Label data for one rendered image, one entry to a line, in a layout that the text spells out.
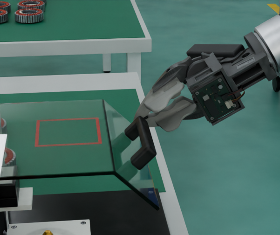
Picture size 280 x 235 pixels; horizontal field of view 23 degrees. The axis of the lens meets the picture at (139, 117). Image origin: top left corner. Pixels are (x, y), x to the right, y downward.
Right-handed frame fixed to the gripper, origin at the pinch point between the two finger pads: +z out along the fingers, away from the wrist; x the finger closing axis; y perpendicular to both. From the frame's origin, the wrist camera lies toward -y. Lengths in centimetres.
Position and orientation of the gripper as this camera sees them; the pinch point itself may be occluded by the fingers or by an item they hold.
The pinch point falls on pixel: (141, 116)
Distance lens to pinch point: 100.9
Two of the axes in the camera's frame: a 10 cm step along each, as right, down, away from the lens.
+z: -8.6, 5.0, 1.1
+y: 1.1, 4.0, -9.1
